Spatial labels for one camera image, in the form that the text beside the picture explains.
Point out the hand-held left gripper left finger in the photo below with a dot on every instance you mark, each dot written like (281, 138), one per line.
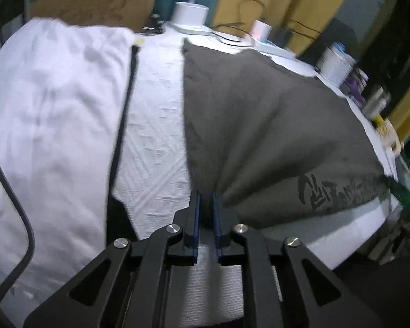
(196, 218)

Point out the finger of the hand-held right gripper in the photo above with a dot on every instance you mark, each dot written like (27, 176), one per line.
(398, 188)

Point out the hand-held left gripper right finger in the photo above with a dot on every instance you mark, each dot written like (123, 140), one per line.
(216, 218)

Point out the grey t-shirt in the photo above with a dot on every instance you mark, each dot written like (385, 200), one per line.
(276, 126)

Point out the cartoon print mug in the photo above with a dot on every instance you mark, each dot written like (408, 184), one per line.
(387, 133)

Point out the steel tumbler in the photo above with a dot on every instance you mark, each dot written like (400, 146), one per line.
(375, 100)

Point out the purple object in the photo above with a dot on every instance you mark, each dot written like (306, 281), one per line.
(352, 85)

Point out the white perforated basket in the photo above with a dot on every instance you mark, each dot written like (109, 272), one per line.
(334, 65)

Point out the white power strip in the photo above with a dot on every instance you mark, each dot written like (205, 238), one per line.
(273, 49)

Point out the white cloth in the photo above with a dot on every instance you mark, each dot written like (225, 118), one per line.
(54, 109)

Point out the small yellow piece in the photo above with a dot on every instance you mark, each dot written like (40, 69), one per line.
(138, 42)

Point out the black charger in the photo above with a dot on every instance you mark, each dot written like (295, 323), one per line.
(283, 36)

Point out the white charger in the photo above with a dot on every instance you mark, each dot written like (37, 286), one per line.
(261, 29)

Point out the white desk lamp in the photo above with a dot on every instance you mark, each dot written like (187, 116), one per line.
(189, 15)

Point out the cardboard box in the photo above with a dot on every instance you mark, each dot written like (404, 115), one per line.
(99, 5)

